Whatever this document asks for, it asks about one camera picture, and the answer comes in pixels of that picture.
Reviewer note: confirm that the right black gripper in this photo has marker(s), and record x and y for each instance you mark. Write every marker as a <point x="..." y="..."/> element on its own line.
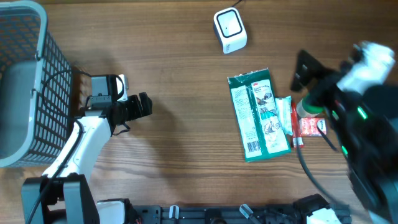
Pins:
<point x="323" y="75"/>

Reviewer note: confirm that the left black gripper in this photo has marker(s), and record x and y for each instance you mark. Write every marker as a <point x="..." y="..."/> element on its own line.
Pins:
<point x="135" y="111"/>

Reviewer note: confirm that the green lid seasoning jar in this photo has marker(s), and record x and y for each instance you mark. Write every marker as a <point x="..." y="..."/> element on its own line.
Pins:
<point x="305" y="110"/>

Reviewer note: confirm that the mint green wipes sachet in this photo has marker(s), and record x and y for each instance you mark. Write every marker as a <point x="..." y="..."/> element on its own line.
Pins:
<point x="284" y="110"/>

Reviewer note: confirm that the pink Kleenex tissue pack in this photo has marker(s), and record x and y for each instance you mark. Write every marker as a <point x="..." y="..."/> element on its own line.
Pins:
<point x="312" y="126"/>

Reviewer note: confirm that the red Nescafe coffee stick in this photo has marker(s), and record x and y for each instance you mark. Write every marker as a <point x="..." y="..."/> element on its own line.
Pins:
<point x="296" y="137"/>

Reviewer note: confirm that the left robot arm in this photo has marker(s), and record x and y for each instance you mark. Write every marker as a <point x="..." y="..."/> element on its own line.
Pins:
<point x="62" y="194"/>

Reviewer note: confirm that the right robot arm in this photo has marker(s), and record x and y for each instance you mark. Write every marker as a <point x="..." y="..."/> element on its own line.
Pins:
<point x="362" y="111"/>

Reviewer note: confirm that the white barcode scanner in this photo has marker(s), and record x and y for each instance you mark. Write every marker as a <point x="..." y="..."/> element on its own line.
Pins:
<point x="229" y="29"/>

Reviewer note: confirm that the grey plastic mesh basket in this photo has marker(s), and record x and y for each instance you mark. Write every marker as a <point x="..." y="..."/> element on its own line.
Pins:
<point x="36" y="87"/>

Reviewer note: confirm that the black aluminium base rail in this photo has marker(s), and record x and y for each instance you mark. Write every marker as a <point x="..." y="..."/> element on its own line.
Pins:
<point x="274" y="213"/>

